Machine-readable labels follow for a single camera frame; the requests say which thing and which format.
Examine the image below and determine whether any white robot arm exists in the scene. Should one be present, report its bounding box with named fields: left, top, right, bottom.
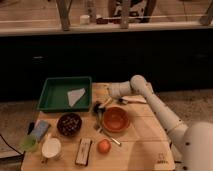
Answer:
left=108, top=75, right=213, bottom=171

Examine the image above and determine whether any orange pepper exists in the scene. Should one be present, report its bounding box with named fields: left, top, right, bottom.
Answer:
left=97, top=139, right=111, bottom=154

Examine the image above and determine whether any white metal cup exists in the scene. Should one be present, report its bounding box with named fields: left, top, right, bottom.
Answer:
left=41, top=138, right=61, bottom=163

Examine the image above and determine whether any white cup on shelf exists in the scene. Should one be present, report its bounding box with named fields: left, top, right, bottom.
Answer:
left=80, top=15, right=90, bottom=25

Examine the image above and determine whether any metal fork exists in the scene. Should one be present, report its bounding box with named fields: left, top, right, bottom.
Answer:
left=94, top=124, right=122, bottom=147

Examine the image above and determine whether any orange bowl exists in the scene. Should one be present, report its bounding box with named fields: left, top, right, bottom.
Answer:
left=102, top=107, right=130, bottom=133

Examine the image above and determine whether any white folded cloth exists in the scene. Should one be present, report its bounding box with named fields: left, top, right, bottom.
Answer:
left=67, top=88, right=85, bottom=107

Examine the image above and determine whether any dark bowl with contents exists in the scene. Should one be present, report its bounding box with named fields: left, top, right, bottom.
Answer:
left=57, top=113, right=82, bottom=137

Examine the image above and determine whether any white spatula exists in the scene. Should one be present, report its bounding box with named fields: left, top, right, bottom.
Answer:
left=118, top=96, right=146, bottom=104

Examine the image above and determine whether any green plastic tray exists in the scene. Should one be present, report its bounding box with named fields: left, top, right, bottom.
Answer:
left=38, top=77, right=92, bottom=113

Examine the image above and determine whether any wooden block with dark strip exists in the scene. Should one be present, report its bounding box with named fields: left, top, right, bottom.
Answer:
left=75, top=138, right=92, bottom=166

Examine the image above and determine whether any blue sponge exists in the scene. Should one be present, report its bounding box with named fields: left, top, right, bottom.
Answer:
left=31, top=120, right=50, bottom=142

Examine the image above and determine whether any black cable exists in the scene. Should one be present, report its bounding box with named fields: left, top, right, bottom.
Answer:
left=0, top=133, right=24, bottom=156

